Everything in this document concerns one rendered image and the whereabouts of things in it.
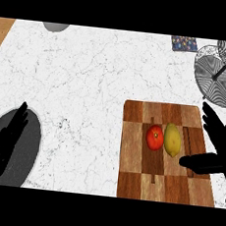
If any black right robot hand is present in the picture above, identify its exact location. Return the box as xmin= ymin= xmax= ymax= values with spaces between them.
xmin=176 ymin=99 xmax=226 ymax=184

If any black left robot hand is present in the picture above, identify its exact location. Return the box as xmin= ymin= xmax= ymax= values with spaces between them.
xmin=0 ymin=98 xmax=31 ymax=181

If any yellow lemon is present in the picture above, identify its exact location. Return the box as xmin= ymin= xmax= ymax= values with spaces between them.
xmin=161 ymin=122 xmax=185 ymax=159

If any wooden cutting board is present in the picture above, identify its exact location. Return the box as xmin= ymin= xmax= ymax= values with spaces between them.
xmin=113 ymin=97 xmax=226 ymax=208

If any dark grey round plate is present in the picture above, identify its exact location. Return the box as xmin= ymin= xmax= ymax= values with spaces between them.
xmin=0 ymin=104 xmax=46 ymax=190

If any red tomato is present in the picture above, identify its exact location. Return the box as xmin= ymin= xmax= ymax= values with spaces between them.
xmin=143 ymin=123 xmax=167 ymax=153

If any blue patterned box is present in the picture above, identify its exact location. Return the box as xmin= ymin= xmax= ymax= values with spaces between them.
xmin=169 ymin=35 xmax=199 ymax=55

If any grey round object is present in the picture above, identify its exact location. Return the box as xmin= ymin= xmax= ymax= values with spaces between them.
xmin=40 ymin=22 xmax=71 ymax=34

